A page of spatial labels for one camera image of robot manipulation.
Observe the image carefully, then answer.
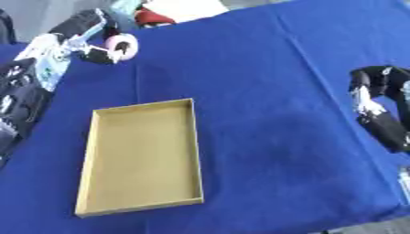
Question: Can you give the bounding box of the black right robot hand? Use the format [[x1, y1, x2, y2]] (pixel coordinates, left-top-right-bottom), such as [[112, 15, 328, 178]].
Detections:
[[347, 65, 410, 154]]

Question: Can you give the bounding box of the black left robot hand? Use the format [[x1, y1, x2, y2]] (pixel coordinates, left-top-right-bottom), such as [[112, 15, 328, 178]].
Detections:
[[48, 8, 134, 66]]

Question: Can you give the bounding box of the pink and white tape roll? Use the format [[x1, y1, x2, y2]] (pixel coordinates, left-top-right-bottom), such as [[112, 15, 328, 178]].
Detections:
[[102, 32, 141, 62]]

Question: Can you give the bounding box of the tan cardboard box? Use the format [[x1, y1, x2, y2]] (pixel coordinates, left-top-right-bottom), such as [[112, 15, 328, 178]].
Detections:
[[73, 97, 205, 219]]

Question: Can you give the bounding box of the teal object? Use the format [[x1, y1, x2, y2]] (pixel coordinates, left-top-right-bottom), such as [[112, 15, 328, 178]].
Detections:
[[107, 0, 145, 29]]

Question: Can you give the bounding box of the red cloth object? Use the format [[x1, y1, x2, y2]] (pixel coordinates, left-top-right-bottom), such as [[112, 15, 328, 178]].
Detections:
[[133, 6, 178, 27]]

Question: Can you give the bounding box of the white sheet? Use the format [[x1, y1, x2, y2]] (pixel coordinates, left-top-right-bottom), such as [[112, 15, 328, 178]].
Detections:
[[139, 0, 231, 24]]

